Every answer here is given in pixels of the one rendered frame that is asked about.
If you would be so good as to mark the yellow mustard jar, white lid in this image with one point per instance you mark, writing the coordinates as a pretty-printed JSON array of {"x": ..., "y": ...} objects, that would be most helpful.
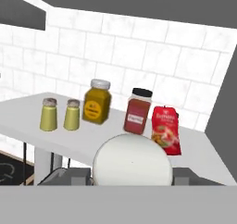
[{"x": 96, "y": 105}]

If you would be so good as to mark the grey side panel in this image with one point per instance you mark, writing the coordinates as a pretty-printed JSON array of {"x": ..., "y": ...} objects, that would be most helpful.
[{"x": 223, "y": 116}]

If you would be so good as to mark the yellow-green shaker with grey top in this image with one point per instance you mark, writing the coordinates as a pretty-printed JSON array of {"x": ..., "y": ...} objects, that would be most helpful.
[
  {"x": 48, "y": 117},
  {"x": 72, "y": 118}
]

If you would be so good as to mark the dark grey wall cabinet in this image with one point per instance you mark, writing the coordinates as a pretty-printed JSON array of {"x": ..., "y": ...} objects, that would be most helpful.
[{"x": 21, "y": 13}]

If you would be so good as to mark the black board with wooden frame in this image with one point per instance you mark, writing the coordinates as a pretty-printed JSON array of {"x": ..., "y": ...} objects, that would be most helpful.
[{"x": 12, "y": 169}]

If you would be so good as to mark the red spice bottle, black cap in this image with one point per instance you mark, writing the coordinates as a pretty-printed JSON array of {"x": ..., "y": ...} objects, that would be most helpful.
[{"x": 137, "y": 116}]

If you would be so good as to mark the red snack bag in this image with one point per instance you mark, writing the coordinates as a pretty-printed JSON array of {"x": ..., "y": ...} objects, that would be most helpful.
[{"x": 166, "y": 131}]

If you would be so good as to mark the white round dome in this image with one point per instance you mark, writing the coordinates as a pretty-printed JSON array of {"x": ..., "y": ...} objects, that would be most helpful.
[{"x": 132, "y": 161}]

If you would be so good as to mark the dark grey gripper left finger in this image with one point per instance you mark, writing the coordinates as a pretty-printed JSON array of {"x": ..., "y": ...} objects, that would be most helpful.
[{"x": 81, "y": 174}]

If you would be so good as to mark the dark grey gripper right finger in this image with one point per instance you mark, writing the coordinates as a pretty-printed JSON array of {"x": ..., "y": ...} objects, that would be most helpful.
[{"x": 181, "y": 174}]

